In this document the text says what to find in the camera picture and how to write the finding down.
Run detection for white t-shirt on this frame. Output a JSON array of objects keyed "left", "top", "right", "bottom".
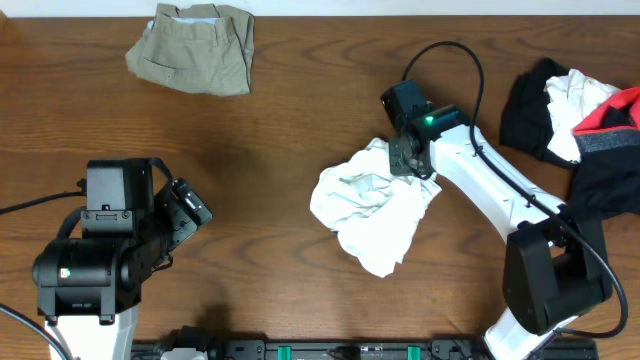
[{"left": 310, "top": 138, "right": 441, "bottom": 278}]

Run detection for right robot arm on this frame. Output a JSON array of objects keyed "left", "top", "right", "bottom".
[{"left": 385, "top": 101, "right": 615, "bottom": 359}]

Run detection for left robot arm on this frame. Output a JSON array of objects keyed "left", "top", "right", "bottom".
[{"left": 33, "top": 175, "right": 213, "bottom": 359}]

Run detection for folded khaki shorts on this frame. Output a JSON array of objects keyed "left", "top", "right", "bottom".
[{"left": 125, "top": 3, "right": 255, "bottom": 97}]

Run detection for white patterned garment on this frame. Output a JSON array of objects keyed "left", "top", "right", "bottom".
[{"left": 544, "top": 69, "right": 620, "bottom": 164}]

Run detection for black red garment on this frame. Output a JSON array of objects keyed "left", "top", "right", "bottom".
[{"left": 569, "top": 87, "right": 639, "bottom": 219}]

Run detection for left black cable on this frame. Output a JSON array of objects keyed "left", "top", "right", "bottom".
[{"left": 0, "top": 189, "right": 87, "bottom": 217}]

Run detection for black cable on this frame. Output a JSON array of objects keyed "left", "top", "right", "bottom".
[
  {"left": 401, "top": 40, "right": 630, "bottom": 340},
  {"left": 0, "top": 189, "right": 87, "bottom": 217}
]

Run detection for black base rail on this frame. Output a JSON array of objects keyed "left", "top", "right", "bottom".
[{"left": 130, "top": 325, "right": 600, "bottom": 360}]

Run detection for right black cable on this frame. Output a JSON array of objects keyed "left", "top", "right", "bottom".
[{"left": 401, "top": 40, "right": 630, "bottom": 340}]

